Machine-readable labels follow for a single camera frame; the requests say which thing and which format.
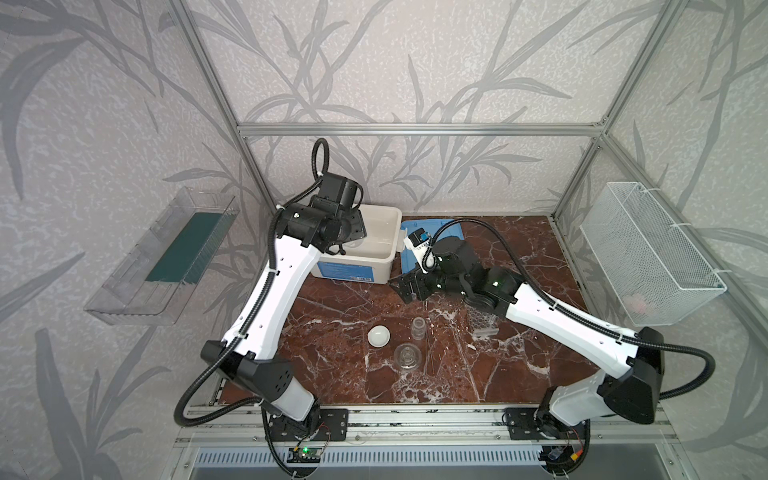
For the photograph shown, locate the aluminium front rail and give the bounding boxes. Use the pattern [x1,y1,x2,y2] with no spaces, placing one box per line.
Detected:
[173,403,679,449]

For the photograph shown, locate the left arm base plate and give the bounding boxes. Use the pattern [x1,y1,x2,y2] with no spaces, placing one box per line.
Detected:
[267,407,350,442]

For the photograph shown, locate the white wire basket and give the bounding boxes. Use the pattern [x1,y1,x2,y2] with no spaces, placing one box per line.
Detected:
[580,182,727,327]

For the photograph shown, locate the white round dish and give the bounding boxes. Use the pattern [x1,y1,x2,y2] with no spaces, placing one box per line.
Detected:
[367,325,391,348]

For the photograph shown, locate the glass petri dish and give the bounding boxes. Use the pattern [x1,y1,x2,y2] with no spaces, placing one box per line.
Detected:
[394,343,423,371]

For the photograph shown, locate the clear test tube rack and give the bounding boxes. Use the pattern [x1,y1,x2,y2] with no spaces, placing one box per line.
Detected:
[467,307,499,338]

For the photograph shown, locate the right black cable conduit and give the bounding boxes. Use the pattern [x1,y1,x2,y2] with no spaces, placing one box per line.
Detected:
[421,217,718,402]

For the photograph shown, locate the left black cable conduit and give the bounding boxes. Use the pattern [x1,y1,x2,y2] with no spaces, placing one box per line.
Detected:
[173,137,331,428]

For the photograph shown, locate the clear plastic beaker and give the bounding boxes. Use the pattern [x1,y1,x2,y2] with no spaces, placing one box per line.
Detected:
[342,235,365,249]

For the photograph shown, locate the black cable conduit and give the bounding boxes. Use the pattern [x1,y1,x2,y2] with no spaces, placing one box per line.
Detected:
[421,217,718,402]
[173,137,331,428]

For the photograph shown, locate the small glass jar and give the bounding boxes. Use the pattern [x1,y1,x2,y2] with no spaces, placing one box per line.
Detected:
[411,317,427,341]

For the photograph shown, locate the clear wall shelf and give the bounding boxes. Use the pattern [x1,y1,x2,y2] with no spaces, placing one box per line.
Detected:
[84,187,240,326]

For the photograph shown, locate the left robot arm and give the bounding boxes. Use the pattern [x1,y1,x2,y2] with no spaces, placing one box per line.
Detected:
[201,173,366,428]

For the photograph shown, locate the green circuit board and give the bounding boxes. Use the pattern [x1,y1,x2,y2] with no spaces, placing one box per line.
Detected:
[287,447,324,464]

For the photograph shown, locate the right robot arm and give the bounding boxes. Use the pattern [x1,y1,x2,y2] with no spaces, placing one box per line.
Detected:
[390,229,664,438]

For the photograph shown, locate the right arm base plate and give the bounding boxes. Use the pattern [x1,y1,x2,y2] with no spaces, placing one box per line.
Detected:
[502,407,591,441]

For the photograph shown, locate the white plastic bin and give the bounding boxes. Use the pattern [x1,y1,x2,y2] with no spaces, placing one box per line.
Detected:
[311,205,404,284]

